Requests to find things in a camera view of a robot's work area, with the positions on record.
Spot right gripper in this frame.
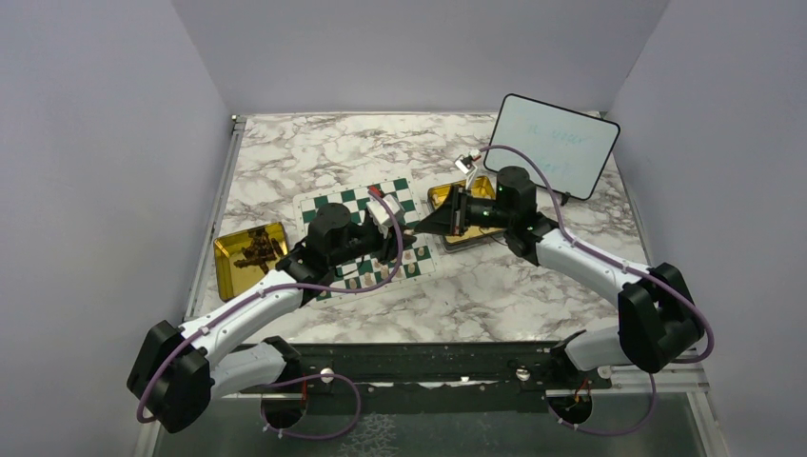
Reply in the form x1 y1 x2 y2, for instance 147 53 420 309
415 185 513 237

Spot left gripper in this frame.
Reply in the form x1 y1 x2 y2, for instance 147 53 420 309
330 221 418 268

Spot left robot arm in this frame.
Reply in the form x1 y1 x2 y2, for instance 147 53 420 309
126 193 417 433

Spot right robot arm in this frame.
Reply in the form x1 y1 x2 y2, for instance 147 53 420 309
414 166 706 387

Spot green white chess board mat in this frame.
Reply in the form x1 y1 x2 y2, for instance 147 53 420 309
293 175 443 310

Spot gold tin with light pieces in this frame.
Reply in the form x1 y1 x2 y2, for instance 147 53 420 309
426 176 504 252

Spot pile of dark chess pieces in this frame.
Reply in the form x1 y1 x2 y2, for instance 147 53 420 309
234 228 284 274

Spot gold tin with dark pieces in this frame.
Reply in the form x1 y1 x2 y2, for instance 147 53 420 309
213 223 288 302

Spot small whiteboard on stand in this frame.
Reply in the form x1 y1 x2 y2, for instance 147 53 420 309
490 93 620 201

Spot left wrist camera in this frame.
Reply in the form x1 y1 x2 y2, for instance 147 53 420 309
366 187 404 238

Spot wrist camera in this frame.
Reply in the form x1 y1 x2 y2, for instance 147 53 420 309
454 151 483 189
366 187 404 238

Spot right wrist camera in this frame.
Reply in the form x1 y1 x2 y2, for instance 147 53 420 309
454 151 483 189

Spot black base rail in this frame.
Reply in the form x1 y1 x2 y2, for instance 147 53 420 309
236 340 707 418

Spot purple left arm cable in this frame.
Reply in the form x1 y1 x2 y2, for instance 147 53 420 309
135 191 406 425

